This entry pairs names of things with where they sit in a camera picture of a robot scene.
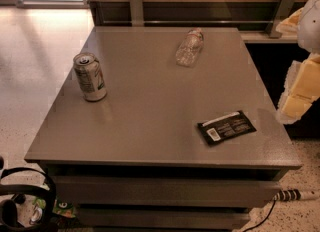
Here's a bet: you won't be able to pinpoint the black cable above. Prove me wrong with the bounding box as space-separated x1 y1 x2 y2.
240 199 278 232

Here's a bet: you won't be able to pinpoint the green snack bag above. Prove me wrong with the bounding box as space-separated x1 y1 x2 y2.
30 197 76 224

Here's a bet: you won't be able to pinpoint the right metal wall bracket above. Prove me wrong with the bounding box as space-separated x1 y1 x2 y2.
266 0 295 39

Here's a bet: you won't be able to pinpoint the metal wall bracket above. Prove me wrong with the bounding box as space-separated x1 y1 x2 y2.
266 0 295 39
129 0 144 27

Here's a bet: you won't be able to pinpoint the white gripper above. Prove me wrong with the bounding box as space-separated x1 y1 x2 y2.
276 0 320 124

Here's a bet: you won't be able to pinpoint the left metal wall bracket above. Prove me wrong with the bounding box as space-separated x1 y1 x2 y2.
129 0 144 27

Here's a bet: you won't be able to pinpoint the black snack packet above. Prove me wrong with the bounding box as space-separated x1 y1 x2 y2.
197 110 256 146

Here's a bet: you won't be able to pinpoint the striped cable connector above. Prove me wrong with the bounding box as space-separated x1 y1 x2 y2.
274 189 320 202

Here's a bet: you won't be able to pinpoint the black headphones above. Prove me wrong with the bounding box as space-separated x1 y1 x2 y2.
0 171 58 232

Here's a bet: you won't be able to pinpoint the horizontal metal rail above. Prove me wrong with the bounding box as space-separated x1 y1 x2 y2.
101 20 273 26

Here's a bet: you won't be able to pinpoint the clear plastic water bottle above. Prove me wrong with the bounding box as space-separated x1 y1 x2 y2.
176 28 204 67

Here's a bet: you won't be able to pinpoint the silver soda can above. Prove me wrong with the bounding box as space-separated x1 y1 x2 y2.
73 52 107 101

